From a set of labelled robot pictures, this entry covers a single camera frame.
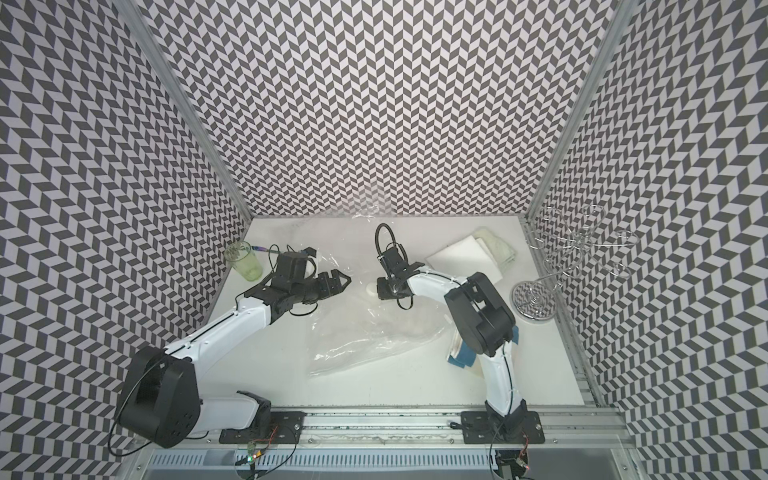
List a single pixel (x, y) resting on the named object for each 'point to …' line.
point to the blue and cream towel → (462, 355)
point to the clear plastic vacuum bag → (352, 326)
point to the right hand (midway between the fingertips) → (385, 294)
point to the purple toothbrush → (259, 248)
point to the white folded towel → (464, 258)
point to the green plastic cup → (241, 256)
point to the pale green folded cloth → (499, 250)
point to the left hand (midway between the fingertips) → (341, 286)
